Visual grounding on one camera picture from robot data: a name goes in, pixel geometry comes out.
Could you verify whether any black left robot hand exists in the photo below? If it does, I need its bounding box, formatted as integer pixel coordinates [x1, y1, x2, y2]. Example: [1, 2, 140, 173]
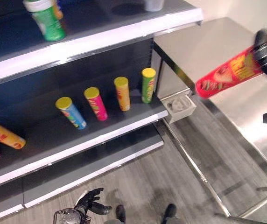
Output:
[74, 187, 112, 216]

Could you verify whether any red chip can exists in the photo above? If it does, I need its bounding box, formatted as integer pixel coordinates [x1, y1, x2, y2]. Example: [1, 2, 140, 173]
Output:
[195, 26, 267, 99]

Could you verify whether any dark left robot foot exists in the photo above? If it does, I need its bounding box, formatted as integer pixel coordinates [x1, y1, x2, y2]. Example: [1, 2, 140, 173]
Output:
[115, 204, 126, 223]

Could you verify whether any dark robot foot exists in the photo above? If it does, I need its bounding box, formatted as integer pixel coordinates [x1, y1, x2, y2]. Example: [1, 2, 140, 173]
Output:
[115, 204, 126, 223]
[163, 203, 177, 221]

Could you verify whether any grey shelf board white edge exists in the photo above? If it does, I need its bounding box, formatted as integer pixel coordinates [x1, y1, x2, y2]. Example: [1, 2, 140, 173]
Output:
[0, 88, 169, 191]
[0, 0, 204, 87]
[23, 123, 165, 209]

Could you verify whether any stainless steel table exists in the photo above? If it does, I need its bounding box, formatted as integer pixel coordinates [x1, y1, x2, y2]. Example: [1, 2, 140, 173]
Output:
[152, 16, 267, 224]

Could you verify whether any dark right robot foot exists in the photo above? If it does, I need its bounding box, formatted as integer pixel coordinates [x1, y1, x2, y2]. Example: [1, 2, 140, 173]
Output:
[163, 203, 177, 221]

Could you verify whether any blue chip can yellow lid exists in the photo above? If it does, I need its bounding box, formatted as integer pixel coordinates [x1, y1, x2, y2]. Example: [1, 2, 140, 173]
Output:
[55, 96, 87, 130]

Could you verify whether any pink chip can yellow lid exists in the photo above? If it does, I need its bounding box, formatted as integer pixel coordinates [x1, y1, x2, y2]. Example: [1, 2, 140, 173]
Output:
[83, 87, 108, 122]

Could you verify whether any orange chip can yellow lid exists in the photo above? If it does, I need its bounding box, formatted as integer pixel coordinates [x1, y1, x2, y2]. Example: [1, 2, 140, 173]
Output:
[0, 119, 27, 150]
[113, 76, 131, 112]

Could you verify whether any green chip can yellow lid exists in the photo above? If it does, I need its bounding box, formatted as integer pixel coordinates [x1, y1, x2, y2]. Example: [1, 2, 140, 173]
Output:
[141, 67, 157, 104]

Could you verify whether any green can white lid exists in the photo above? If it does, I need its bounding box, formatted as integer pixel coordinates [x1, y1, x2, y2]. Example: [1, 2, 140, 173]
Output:
[22, 0, 67, 42]

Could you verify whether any orange can on shelf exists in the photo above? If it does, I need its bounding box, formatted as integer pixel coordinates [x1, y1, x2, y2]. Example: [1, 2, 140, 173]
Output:
[51, 0, 64, 20]

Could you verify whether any white shelf foot bracket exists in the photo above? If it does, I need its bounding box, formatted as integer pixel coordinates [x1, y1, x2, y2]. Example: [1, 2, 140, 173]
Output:
[161, 93, 197, 124]

